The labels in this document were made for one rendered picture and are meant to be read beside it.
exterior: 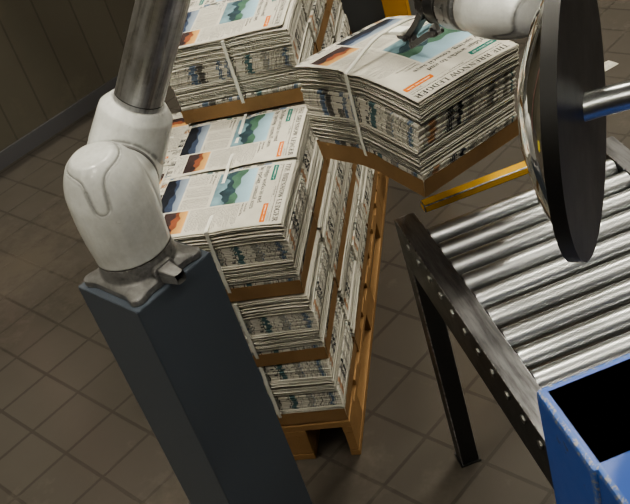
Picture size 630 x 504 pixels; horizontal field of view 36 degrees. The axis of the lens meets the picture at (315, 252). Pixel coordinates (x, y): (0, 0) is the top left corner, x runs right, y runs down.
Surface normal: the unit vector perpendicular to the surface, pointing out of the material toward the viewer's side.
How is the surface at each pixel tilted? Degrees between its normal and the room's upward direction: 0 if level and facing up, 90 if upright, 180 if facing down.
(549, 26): 31
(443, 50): 6
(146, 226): 90
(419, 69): 6
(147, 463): 0
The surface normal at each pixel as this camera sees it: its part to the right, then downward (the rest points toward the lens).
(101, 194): 0.04, 0.25
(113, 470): -0.25, -0.79
